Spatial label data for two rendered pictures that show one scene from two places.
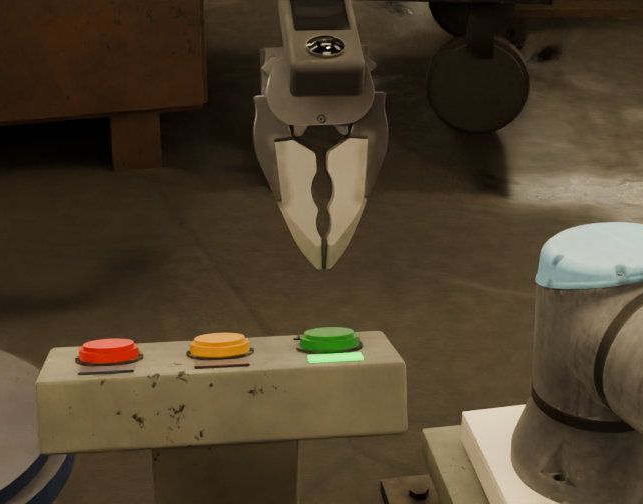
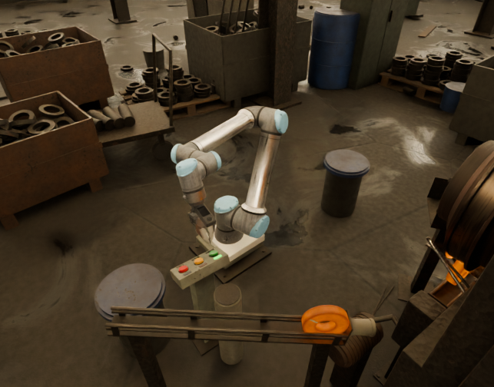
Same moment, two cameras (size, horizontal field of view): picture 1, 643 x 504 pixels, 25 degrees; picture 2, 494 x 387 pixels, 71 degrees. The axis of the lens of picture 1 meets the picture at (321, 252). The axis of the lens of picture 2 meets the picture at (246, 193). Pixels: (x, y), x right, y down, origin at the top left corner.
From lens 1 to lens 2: 77 cm
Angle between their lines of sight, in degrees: 27
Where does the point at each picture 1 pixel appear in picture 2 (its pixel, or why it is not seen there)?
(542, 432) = (221, 234)
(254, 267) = (138, 207)
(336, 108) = not seen: hidden behind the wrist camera
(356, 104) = not seen: hidden behind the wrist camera
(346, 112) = not seen: hidden behind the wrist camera
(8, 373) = (144, 267)
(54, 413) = (183, 282)
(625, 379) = (237, 225)
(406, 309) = (174, 207)
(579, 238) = (220, 202)
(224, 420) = (206, 272)
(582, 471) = (230, 238)
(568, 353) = (224, 222)
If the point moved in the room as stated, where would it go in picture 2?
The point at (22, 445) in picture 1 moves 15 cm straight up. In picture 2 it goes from (157, 280) to (151, 259)
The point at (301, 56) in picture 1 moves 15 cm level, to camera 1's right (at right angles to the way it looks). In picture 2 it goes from (207, 222) to (240, 210)
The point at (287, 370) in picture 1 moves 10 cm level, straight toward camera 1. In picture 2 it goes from (213, 262) to (223, 279)
